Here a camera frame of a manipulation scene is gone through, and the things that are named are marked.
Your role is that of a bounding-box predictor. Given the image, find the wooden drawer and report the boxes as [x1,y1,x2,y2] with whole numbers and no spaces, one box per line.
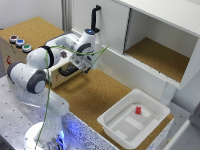
[44,31,100,90]

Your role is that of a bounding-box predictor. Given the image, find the white plastic box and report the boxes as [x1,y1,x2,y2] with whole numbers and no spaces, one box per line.
[96,88,172,150]

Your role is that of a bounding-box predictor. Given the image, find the green cable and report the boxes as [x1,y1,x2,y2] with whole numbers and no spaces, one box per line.
[33,44,111,150]

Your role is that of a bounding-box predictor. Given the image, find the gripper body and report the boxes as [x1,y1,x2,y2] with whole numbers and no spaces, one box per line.
[69,52,95,73]

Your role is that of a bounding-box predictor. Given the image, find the blue button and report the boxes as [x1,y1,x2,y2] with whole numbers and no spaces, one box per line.
[15,38,26,48]

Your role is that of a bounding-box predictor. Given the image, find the white cabinet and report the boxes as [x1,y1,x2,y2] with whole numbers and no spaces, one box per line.
[70,0,200,108]

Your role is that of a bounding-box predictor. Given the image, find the black door handle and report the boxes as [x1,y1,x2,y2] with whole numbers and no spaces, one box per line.
[90,4,103,35]

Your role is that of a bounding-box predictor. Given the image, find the red button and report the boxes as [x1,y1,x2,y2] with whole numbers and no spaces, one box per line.
[8,34,19,44]

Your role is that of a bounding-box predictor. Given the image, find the pink block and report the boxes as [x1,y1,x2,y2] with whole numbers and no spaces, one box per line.
[134,106,143,115]

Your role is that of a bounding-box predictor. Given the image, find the white sliding door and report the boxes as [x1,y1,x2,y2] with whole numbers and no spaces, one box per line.
[71,0,131,56]

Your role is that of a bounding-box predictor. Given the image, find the black drawer handle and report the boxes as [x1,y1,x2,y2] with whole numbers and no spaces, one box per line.
[58,64,80,78]

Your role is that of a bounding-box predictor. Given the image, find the green button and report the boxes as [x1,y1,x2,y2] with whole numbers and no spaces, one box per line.
[21,43,33,54]

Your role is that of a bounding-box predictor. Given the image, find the wooden drawer box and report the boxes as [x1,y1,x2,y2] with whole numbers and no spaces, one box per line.
[0,16,66,90]

